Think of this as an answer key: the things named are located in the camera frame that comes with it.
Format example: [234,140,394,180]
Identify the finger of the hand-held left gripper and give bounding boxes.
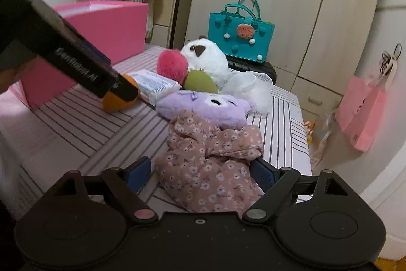
[78,36,112,67]
[105,74,141,103]

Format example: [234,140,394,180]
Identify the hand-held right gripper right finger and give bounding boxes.
[243,158,353,224]

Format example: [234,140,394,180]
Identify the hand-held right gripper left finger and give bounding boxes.
[47,157,159,225]

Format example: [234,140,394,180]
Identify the pink storage box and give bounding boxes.
[19,0,149,109]

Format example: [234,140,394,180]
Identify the blue white tissue pack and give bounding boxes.
[130,69,182,106]

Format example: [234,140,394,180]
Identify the red strawberry plush toy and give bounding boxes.
[157,49,189,84]

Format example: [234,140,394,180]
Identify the pink floral cloth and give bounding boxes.
[154,110,264,213]

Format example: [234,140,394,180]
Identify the purple plush toy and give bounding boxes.
[157,90,254,129]

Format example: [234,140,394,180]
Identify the green makeup sponge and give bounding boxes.
[183,70,219,94]

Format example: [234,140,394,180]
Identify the white mesh cloth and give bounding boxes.
[219,71,274,115]

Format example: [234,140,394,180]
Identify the white owl plush toy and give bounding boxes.
[180,35,229,84]

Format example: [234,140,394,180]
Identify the small orange white toy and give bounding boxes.
[304,120,318,145]

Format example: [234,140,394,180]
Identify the striped bed sheet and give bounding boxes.
[0,44,313,221]

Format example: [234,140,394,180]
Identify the clear plastic bag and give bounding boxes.
[312,109,338,164]

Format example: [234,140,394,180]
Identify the black suitcase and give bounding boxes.
[227,55,276,84]

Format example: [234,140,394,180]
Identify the teal felt handbag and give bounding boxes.
[208,0,275,63]

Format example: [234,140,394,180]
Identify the pink shopping bag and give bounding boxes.
[335,57,397,152]

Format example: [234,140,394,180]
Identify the black hair ties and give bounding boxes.
[381,43,403,75]

